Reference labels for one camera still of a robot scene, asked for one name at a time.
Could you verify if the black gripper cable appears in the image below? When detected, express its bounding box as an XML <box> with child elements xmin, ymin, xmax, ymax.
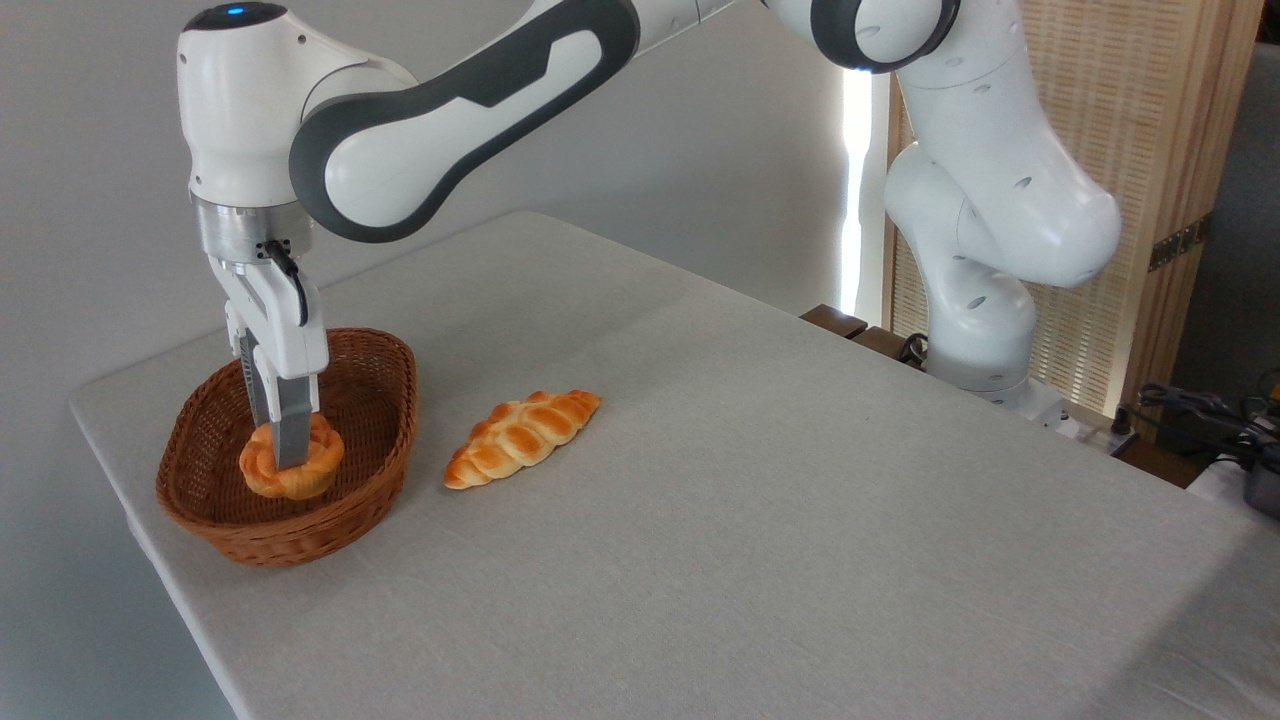
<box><xmin>256</xmin><ymin>238</ymin><xmax>311</xmax><ymax>328</ymax></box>

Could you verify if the brown wicker basket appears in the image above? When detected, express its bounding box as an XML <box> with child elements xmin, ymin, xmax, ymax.
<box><xmin>155</xmin><ymin>328</ymin><xmax>419</xmax><ymax>569</ymax></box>

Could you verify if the dark brown wooden furniture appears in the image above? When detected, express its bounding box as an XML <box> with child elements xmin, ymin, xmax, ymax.
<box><xmin>800</xmin><ymin>304</ymin><xmax>931</xmax><ymax>373</ymax></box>

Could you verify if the black cable bundle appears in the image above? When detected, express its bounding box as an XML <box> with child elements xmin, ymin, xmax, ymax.
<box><xmin>1115</xmin><ymin>383</ymin><xmax>1280</xmax><ymax>471</ymax></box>

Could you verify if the dark metal screen hinge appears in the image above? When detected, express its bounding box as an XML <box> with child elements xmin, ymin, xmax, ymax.
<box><xmin>1148</xmin><ymin>214</ymin><xmax>1213</xmax><ymax>273</ymax></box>

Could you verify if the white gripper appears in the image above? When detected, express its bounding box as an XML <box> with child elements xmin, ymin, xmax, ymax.
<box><xmin>207</xmin><ymin>255</ymin><xmax>331</xmax><ymax>470</ymax></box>

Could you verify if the long braided bread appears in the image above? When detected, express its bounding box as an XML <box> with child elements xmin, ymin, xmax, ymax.
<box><xmin>443</xmin><ymin>389</ymin><xmax>603</xmax><ymax>491</ymax></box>

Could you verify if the round orange bread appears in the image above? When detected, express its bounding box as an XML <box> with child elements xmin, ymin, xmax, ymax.
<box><xmin>238</xmin><ymin>412</ymin><xmax>346</xmax><ymax>502</ymax></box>

